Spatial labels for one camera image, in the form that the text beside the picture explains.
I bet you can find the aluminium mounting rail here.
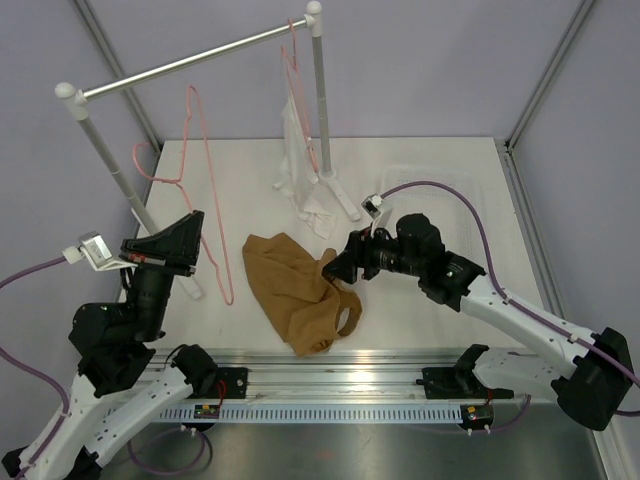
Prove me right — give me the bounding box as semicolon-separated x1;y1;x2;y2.
144;347;531;404

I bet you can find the white tank top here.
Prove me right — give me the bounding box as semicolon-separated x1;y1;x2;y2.
273;94;336;240

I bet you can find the silver white clothes rack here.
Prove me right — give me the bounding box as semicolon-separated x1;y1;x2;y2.
53;0;363;300

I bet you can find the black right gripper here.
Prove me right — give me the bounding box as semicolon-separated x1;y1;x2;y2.
325;221;426;284

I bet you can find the purple floor cable loop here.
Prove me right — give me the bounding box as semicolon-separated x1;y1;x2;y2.
126;424;218;476

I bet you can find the brown tank top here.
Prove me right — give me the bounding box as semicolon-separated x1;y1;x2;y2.
242;233;363;357

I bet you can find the white slotted cable duct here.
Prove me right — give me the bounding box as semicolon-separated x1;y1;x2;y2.
156;403;462;424

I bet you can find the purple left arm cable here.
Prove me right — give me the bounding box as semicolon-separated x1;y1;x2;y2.
0;255;71;480

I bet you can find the clear plastic basket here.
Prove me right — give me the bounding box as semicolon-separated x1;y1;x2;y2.
381;165;486;266

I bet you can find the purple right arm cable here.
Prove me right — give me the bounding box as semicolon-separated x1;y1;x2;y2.
379;180;640;417

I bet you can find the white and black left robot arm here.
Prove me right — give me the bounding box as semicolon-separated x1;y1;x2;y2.
2;210;218;479

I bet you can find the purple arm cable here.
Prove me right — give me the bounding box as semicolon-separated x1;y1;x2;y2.
379;180;640;417
0;255;71;480

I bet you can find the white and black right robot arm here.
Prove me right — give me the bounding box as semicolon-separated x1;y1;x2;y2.
322;214;636;431

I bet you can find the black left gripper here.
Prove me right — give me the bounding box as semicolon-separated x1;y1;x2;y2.
120;210;205;342

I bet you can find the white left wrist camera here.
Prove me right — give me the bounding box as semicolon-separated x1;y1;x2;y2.
62;231;132;272

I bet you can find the pink wire hanger with white top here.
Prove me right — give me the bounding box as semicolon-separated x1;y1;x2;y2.
281;18;319;174

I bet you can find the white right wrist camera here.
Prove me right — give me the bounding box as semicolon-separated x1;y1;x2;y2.
360;194;392;239

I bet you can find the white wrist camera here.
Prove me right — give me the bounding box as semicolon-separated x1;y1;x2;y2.
360;194;392;239
62;231;132;272

